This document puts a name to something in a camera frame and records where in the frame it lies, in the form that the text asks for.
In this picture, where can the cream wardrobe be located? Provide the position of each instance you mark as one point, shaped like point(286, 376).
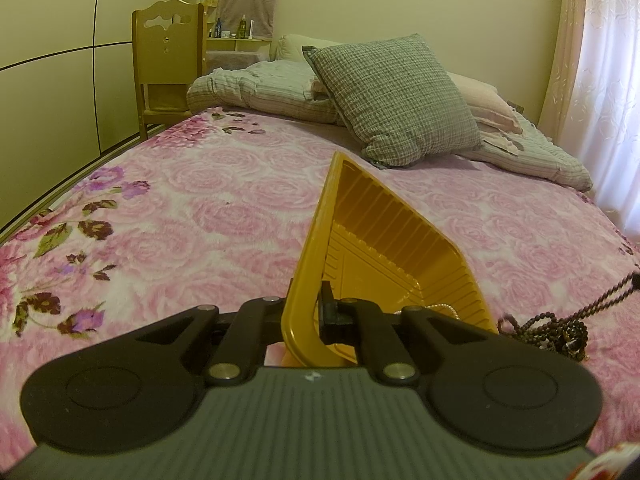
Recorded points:
point(50, 85)

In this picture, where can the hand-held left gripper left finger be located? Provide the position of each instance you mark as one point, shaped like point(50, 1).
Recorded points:
point(265, 315)

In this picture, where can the red and white cloth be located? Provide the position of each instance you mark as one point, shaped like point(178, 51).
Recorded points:
point(597, 467)

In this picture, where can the grey striped quilt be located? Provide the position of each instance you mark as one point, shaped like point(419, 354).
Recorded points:
point(260, 85)

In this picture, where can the wooden chair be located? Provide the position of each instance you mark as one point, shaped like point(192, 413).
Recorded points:
point(170, 50)

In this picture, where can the beige curtain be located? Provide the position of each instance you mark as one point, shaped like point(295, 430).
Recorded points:
point(560, 60)

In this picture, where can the yellow plastic tray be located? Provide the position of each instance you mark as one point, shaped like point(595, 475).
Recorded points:
point(385, 220)

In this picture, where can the white tube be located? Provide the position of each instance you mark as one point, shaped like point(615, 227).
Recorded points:
point(251, 30)

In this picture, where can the white sheer curtain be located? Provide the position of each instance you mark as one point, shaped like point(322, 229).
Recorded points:
point(610, 85)

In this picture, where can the pink pillow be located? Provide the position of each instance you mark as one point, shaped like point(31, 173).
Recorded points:
point(480, 97)

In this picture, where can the cream vanity shelf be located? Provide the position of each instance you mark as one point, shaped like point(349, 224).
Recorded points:
point(235, 47)

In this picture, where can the pink folded cloth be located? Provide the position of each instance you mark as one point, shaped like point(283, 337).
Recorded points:
point(500, 132)

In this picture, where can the dark blue bottle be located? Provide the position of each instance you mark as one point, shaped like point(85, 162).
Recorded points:
point(217, 29)

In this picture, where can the grey plaid pillow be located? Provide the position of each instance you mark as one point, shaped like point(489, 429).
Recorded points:
point(395, 100)

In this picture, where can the white pillow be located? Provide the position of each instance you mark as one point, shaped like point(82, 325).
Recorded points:
point(295, 47)

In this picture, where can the wall socket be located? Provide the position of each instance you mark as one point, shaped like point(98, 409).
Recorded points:
point(519, 106)

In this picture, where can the green bottle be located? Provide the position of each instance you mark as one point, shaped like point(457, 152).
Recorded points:
point(241, 27)

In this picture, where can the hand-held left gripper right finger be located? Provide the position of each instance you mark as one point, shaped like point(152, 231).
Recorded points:
point(367, 325)

